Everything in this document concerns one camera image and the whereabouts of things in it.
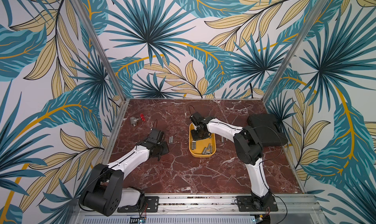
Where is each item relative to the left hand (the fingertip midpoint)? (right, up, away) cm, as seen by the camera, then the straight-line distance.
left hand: (166, 151), depth 88 cm
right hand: (+18, +7, +10) cm, 22 cm away
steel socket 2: (+29, +11, -23) cm, 38 cm away
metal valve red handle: (-25, +18, +15) cm, 35 cm away
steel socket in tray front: (+23, -1, +2) cm, 24 cm away
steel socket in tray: (+17, +2, +7) cm, 18 cm away
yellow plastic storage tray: (+22, +3, +7) cm, 23 cm away
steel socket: (+2, +6, +8) cm, 10 cm away
